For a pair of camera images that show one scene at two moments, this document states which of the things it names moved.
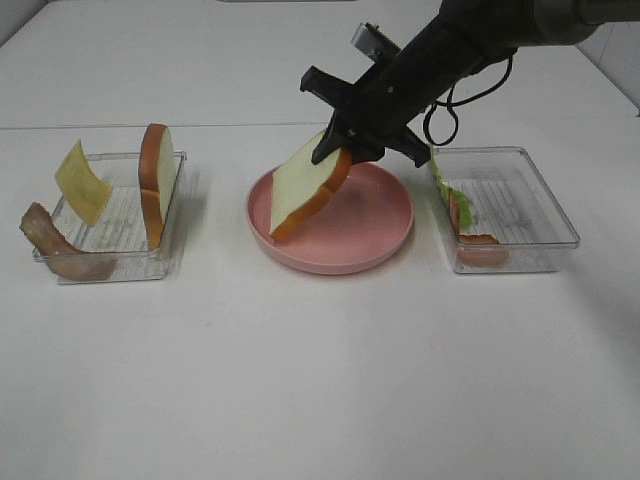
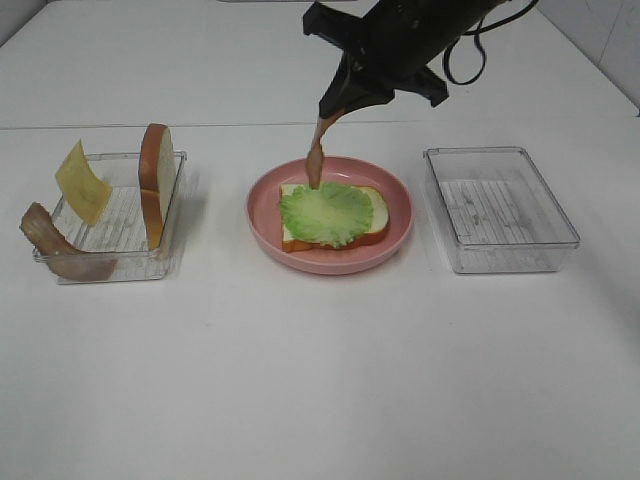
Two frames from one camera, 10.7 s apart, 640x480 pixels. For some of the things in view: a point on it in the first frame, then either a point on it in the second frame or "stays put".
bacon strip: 475,251 to 315,157
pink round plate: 362,224 stays put
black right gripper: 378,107 to 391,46
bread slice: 300,188 to 378,223
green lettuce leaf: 459,200 to 333,215
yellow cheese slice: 81,187 stays put
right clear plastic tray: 511,198 stays put
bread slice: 157,161 stays put
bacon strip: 62,258 stays put
